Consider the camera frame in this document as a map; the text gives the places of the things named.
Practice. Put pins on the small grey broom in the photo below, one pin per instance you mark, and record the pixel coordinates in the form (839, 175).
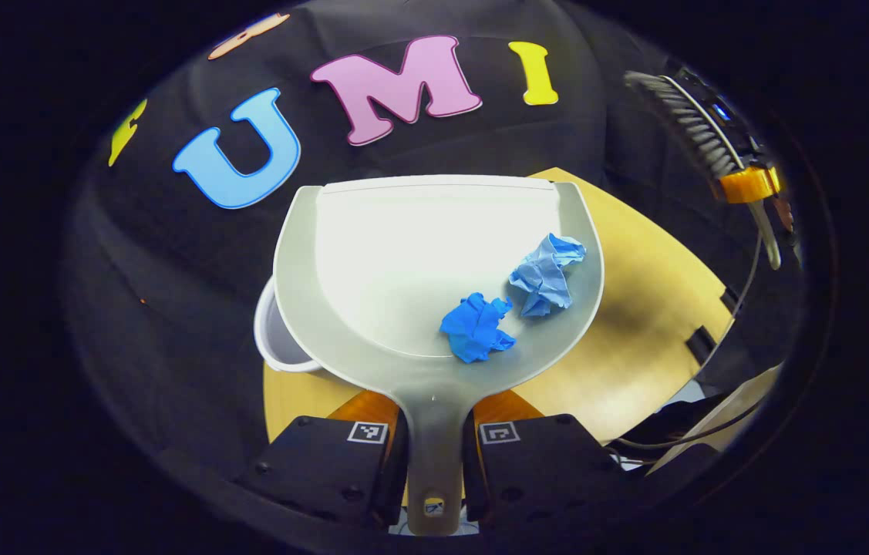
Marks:
(700, 131)

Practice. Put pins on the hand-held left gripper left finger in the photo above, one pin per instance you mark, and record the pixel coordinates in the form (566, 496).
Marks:
(394, 462)

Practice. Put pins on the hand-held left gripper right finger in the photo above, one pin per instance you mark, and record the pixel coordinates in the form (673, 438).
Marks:
(474, 462)

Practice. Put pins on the grey plastic dustpan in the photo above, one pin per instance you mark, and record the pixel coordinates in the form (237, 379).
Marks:
(403, 254)

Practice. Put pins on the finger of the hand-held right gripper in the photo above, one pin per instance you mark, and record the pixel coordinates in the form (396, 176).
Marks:
(786, 216)
(750, 185)

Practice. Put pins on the beige board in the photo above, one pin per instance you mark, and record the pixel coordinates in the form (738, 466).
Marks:
(727, 408)

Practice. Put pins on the white garbage bin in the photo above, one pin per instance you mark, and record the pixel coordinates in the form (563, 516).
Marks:
(268, 331)

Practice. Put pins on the dark blue paper ball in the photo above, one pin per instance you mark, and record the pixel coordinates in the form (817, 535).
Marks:
(476, 327)

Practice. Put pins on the light blue paper ball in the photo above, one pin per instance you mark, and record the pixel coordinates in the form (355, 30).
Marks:
(546, 274)

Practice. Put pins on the black desk edge bracket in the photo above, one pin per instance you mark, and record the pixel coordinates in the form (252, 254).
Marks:
(702, 344)
(729, 298)

